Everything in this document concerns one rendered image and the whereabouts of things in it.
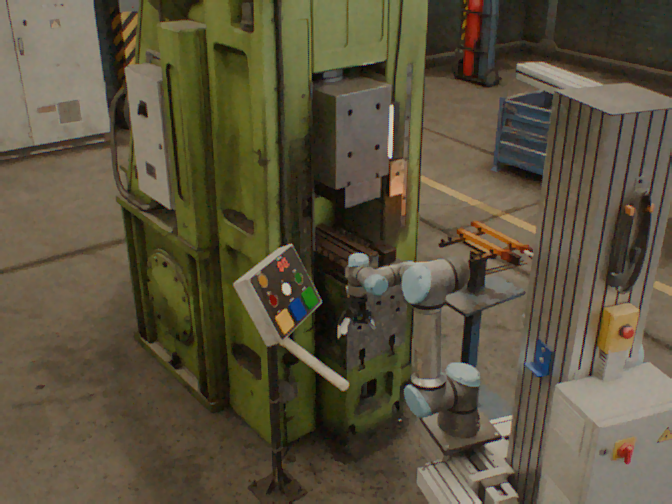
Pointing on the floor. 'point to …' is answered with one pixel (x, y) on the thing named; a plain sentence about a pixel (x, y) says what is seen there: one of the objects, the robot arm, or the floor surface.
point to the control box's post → (275, 411)
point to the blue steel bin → (523, 131)
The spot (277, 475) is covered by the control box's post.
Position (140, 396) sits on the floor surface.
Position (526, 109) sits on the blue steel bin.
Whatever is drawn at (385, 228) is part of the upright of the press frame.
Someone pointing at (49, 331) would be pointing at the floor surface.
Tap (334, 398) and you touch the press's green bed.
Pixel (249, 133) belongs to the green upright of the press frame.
